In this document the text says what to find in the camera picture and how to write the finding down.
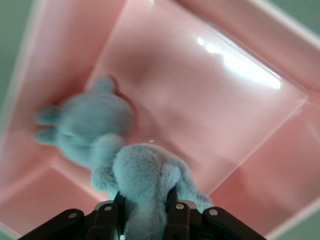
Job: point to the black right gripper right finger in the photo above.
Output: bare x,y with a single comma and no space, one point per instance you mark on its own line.
185,222

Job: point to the pink plastic box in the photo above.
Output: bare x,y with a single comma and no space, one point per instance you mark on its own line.
200,112

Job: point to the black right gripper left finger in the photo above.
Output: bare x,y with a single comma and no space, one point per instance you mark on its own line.
105,222

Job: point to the grey plush toy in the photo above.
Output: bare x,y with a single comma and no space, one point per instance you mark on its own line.
147,175
95,122

